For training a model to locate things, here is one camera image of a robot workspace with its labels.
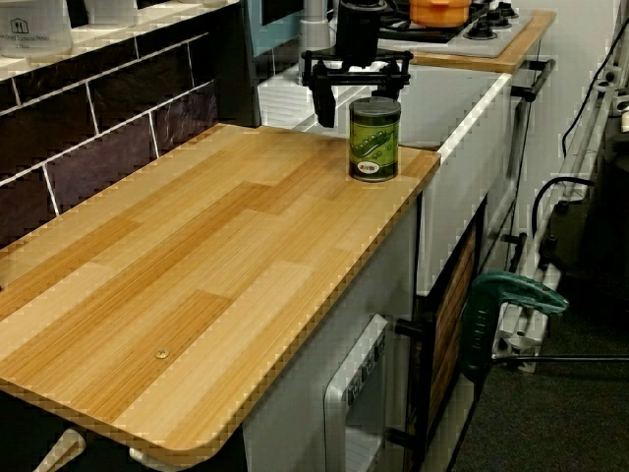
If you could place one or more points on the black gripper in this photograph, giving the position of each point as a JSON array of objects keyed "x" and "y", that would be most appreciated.
[{"x": 356, "y": 29}]

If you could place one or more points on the green pea can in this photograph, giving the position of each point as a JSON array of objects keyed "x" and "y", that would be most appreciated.
[{"x": 374, "y": 142}]

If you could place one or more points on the white toy kitchen sink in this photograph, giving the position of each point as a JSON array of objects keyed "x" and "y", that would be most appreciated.
[{"x": 467, "y": 162}]

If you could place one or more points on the grey toy faucet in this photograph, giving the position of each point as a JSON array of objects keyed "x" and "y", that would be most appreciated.
[{"x": 314, "y": 24}]

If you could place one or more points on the teal plastic box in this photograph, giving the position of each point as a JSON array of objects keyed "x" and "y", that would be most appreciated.
[{"x": 275, "y": 34}]

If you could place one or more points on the orange toy pot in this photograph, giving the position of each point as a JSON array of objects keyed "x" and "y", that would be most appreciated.
[{"x": 437, "y": 12}]

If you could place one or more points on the black kitchen side panel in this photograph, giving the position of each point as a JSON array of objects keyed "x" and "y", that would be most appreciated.
[{"x": 236, "y": 64}]

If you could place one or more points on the black stove knob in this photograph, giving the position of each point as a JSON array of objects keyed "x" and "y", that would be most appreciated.
[
  {"x": 507, "y": 9},
  {"x": 499, "y": 19},
  {"x": 479, "y": 32}
]

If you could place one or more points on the grey toy stove top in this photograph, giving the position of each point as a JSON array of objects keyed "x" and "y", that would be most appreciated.
[{"x": 491, "y": 45}]

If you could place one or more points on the wooden slat cabinet door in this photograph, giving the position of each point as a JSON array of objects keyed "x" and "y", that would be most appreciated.
[{"x": 452, "y": 314}]

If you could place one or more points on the green clamp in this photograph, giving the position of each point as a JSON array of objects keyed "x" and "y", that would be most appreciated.
[{"x": 511, "y": 292}]

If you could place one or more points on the white lidded plastic jar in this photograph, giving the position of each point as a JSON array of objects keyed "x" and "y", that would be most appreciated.
[
  {"x": 113, "y": 12},
  {"x": 34, "y": 29}
]

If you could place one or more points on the dark tiled backsplash panel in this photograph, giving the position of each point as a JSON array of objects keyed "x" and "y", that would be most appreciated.
[{"x": 98, "y": 128}]

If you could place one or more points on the grey toy dishwasher door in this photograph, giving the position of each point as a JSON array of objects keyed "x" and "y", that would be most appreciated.
[{"x": 339, "y": 393}]

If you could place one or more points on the brass countertop screw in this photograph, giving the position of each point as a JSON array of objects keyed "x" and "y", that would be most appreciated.
[{"x": 161, "y": 353}]

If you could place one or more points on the white hook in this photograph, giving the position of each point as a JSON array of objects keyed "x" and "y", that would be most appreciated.
[
  {"x": 61, "y": 450},
  {"x": 145, "y": 454}
]

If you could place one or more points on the aluminium frame rail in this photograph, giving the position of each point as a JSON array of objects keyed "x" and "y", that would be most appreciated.
[{"x": 521, "y": 339}]

